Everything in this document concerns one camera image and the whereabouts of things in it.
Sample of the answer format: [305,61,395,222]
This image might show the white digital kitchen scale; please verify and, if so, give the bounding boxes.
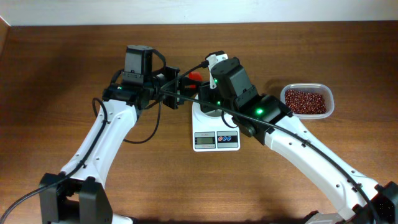
[192,102,241,152]

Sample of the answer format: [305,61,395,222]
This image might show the clear plastic container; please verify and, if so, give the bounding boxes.
[280,83,335,119]

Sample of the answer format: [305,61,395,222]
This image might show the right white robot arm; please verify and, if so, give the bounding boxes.
[200,57,397,223]

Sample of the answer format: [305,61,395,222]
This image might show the red beans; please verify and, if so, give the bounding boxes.
[284,90,326,114]

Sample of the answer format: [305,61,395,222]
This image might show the orange measuring scoop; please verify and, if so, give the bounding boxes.
[186,72,203,89]

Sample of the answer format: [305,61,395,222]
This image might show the white round bowl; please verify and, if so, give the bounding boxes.
[201,110,223,119]

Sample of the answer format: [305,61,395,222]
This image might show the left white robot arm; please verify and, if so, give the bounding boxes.
[39,45,182,224]

